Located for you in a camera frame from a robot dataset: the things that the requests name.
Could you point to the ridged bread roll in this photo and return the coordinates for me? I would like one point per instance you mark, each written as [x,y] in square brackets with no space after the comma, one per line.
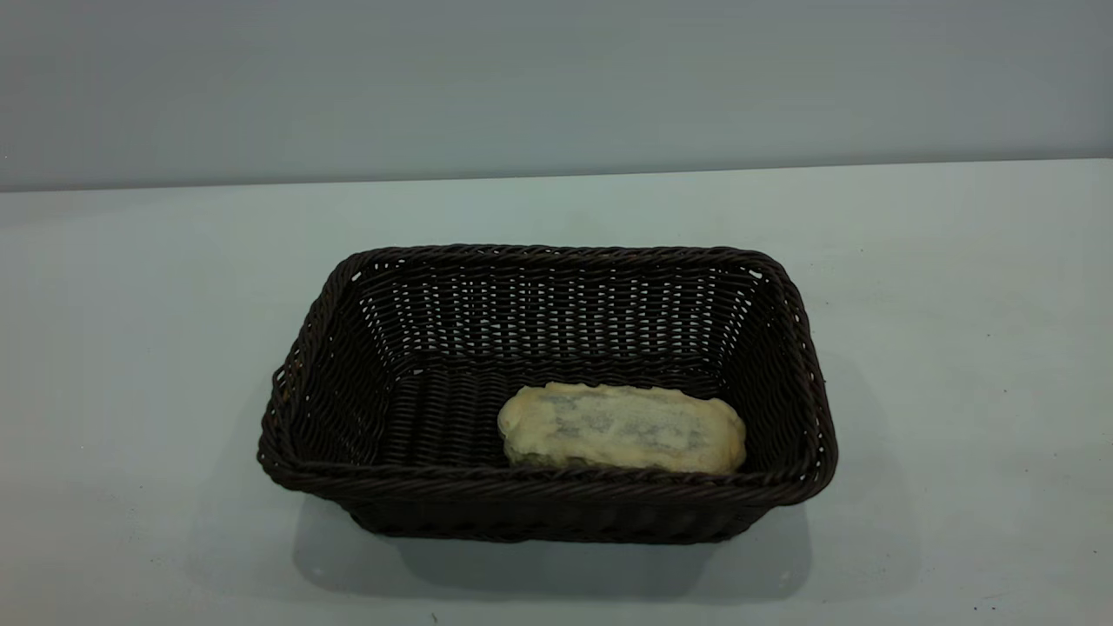
[622,430]

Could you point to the black woven wicker basket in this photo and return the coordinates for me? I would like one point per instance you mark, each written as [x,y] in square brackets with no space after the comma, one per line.
[435,417]

